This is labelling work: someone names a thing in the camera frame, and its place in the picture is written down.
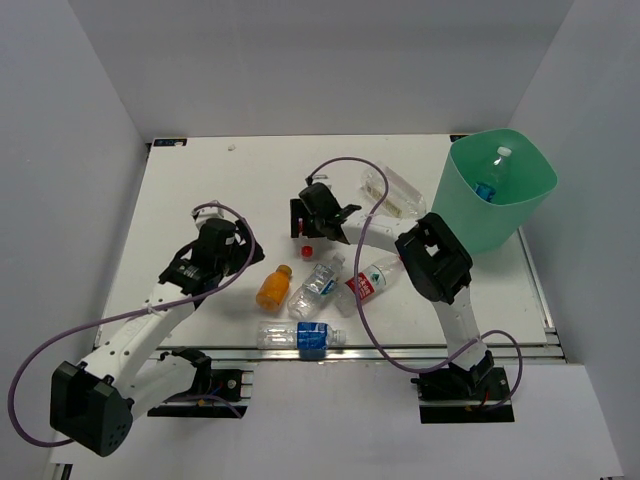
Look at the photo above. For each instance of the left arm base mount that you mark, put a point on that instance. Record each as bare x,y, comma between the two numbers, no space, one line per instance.
218,391

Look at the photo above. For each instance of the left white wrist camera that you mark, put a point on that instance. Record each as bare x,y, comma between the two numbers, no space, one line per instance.
210,212

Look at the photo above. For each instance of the large clear square bottle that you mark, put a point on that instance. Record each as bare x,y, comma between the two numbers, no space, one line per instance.
402,201

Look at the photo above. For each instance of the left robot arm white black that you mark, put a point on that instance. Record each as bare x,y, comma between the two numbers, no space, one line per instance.
96,401

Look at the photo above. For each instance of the clear bottle red white label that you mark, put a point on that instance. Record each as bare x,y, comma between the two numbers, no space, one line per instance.
370,283

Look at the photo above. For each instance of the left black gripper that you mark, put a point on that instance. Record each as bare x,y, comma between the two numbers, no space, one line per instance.
245,234

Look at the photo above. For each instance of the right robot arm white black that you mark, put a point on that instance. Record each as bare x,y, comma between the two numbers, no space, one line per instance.
437,265

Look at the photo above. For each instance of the orange juice bottle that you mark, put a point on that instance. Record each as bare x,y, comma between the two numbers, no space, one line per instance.
274,289

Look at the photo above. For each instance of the green plastic bin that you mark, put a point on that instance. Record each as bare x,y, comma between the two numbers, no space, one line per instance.
481,226

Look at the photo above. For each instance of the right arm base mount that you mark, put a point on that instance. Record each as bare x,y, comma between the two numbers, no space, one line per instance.
444,398

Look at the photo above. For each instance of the clear bottle blue green label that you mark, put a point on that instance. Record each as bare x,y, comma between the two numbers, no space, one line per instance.
312,294

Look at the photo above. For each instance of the clear bottle dark blue label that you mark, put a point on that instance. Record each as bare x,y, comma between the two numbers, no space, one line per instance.
305,336

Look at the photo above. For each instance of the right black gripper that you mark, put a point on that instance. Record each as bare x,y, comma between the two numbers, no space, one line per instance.
299,210

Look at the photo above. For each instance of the small clear bottle red label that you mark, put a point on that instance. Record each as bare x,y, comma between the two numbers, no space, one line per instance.
303,243

